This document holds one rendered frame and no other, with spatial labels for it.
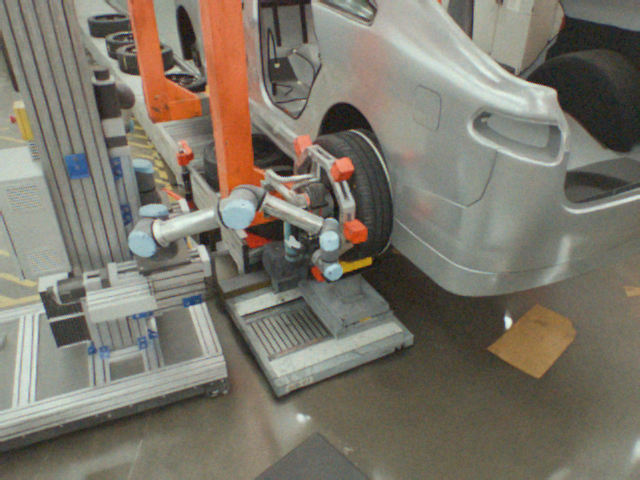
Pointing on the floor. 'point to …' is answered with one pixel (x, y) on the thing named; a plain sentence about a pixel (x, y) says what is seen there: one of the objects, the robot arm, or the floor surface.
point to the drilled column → (212, 281)
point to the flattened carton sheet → (535, 340)
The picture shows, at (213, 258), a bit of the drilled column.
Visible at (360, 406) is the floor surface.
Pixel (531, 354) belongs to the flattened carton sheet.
